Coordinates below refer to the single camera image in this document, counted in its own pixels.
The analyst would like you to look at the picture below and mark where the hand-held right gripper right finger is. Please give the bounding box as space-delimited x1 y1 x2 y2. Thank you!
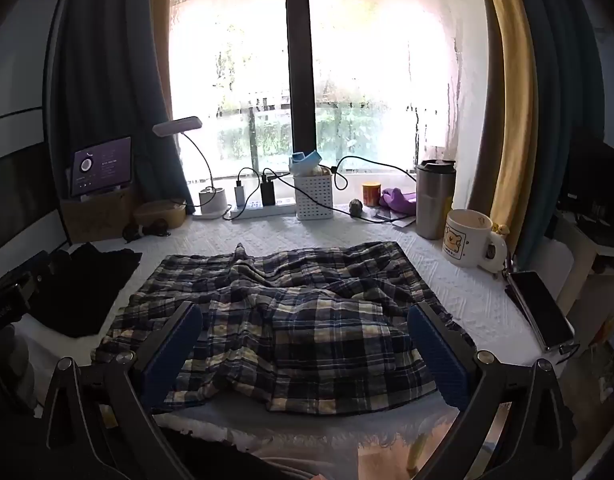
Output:
407 304 578 480

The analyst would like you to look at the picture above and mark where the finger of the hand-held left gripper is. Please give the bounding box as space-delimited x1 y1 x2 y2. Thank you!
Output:
17 251 58 292

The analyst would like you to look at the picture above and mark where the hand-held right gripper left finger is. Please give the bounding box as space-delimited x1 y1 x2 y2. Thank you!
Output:
40 301 223 480

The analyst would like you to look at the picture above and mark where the plaid flannel shirt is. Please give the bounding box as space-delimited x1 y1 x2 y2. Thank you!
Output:
92 241 478 416

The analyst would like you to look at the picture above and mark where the folded black cloth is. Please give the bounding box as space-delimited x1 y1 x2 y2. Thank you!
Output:
27 242 143 339

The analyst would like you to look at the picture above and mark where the brown cardboard box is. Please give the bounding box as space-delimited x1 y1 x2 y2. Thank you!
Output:
60 182 143 244

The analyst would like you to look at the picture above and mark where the white textured bedspread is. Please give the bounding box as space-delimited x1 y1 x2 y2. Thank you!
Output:
17 210 552 461

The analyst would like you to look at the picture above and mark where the black smartphone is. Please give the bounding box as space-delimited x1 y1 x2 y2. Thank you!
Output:
504 270 575 353

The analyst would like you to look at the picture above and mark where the white mug with bear print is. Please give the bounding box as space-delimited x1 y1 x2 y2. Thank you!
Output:
442 208 508 269

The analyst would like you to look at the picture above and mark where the tablet with purple screen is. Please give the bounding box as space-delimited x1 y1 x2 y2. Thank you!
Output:
70 136 133 198

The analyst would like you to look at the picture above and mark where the beige lidded container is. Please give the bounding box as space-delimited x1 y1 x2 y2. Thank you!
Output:
134 200 188 228

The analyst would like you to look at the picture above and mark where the steel tumbler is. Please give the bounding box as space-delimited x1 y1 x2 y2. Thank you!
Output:
416 159 458 240

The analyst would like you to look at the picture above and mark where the white desk lamp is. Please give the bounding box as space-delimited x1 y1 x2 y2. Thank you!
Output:
152 116 233 221

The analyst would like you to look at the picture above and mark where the purple cloth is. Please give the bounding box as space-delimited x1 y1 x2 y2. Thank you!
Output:
379 187 419 211

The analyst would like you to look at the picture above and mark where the white power strip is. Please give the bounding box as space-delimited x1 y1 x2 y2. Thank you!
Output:
224 199 298 221

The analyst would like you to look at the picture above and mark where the white perforated basket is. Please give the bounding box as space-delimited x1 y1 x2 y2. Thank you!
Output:
293 167 334 221

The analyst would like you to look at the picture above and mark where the teal curtain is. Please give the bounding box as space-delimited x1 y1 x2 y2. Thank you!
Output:
44 0 195 216
512 0 605 271

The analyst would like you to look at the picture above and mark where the light blue face mask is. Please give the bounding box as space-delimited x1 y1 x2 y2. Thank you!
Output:
289 150 324 173

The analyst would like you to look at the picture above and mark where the yellow curtain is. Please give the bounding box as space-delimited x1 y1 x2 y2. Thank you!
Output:
479 0 538 236

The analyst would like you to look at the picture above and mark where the coiled black cable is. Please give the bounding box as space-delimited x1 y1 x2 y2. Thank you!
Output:
122 218 170 244

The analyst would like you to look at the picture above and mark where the dark window frame post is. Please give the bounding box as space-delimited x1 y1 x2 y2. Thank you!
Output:
283 0 318 161

